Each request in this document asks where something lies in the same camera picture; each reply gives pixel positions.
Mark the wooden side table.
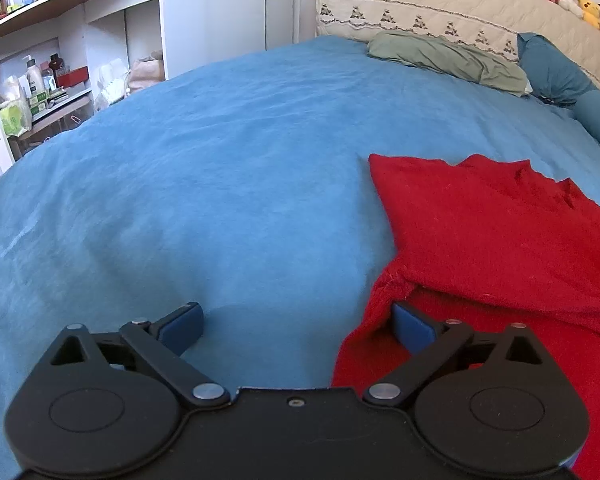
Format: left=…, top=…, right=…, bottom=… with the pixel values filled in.
left=7, top=95, right=94, bottom=161

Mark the dark brown bottle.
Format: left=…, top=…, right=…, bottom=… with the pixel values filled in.
left=49, top=53, right=67, bottom=89

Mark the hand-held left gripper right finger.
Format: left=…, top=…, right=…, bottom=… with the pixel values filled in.
left=362, top=301, right=543, bottom=409

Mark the white plastic bag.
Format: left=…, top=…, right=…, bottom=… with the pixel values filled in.
left=93, top=58, right=129, bottom=112

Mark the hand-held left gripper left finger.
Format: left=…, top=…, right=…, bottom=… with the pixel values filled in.
left=49, top=302, right=231, bottom=409

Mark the red box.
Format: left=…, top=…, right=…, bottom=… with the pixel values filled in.
left=55, top=66, right=90, bottom=89

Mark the beige cloth bag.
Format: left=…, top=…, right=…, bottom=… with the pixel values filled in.
left=129, top=51, right=166, bottom=92

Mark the green tissue packet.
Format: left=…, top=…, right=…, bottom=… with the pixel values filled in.
left=0, top=97, right=33, bottom=137

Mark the green pillow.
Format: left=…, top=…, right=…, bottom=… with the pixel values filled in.
left=366, top=30, right=530, bottom=97

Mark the blue bed sheet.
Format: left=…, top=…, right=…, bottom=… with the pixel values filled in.
left=0, top=35, right=600, bottom=480

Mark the yellow plush toy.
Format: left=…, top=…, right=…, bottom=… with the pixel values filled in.
left=577, top=0, right=600, bottom=29

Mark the red knit sweater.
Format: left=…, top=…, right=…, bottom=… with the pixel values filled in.
left=331, top=154, right=600, bottom=480

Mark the white shelf unit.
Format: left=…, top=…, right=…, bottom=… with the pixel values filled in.
left=0, top=0, right=207, bottom=173

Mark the white pump bottle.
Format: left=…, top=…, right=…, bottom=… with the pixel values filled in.
left=22, top=55, right=44, bottom=97

